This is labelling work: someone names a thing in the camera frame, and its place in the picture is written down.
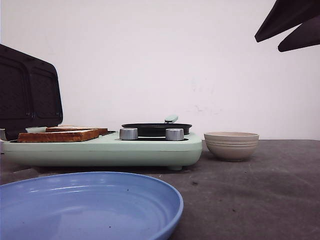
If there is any left silver control knob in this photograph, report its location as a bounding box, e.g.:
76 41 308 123
119 127 139 141

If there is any white bread slice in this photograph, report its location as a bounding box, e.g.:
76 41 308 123
17 128 109 143
45 125 108 135

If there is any mint green breakfast maker base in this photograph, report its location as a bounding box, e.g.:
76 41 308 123
1 131 202 170

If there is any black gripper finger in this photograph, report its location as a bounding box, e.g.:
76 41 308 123
278 22 320 52
254 0 320 42

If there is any black frying pan green handle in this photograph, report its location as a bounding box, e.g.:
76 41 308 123
122 114 192 137

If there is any silver control knob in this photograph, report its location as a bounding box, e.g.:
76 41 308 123
165 128 185 141
119 127 139 141

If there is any right silver control knob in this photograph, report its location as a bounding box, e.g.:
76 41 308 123
165 128 185 141

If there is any breakfast maker hinged lid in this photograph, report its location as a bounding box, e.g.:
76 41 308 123
0 45 63 141

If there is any blue plastic plate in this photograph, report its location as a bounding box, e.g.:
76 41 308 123
0 172 184 240

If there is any beige ribbed bowl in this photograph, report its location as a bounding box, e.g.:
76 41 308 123
204 131 260 162

